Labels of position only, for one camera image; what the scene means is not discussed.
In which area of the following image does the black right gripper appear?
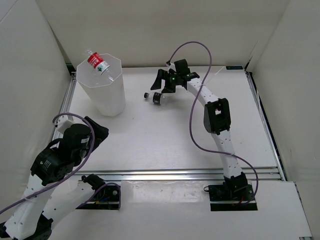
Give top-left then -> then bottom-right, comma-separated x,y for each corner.
150,69 -> 181,94

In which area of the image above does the small black label bottle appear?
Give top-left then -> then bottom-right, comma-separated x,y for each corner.
143,92 -> 167,106

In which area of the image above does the red label plastic bottle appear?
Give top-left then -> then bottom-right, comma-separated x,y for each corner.
84,48 -> 119,87

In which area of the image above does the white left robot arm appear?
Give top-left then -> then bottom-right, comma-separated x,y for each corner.
0,113 -> 109,240

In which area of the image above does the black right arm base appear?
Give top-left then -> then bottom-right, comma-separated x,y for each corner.
203,183 -> 258,212

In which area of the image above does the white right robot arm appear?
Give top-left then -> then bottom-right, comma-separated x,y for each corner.
150,59 -> 249,201

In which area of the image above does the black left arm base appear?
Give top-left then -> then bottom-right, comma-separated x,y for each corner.
76,182 -> 121,211

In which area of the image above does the white translucent plastic bin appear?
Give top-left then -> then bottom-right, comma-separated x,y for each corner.
76,53 -> 126,117

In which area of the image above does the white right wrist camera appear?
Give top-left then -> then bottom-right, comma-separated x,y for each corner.
165,60 -> 175,71

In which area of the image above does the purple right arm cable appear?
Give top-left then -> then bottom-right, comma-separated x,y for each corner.
166,41 -> 260,206

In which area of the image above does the aluminium right rail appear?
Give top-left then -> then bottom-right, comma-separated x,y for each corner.
245,71 -> 288,181

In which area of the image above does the aluminium front rail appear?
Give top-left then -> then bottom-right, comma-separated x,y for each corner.
75,167 -> 285,182

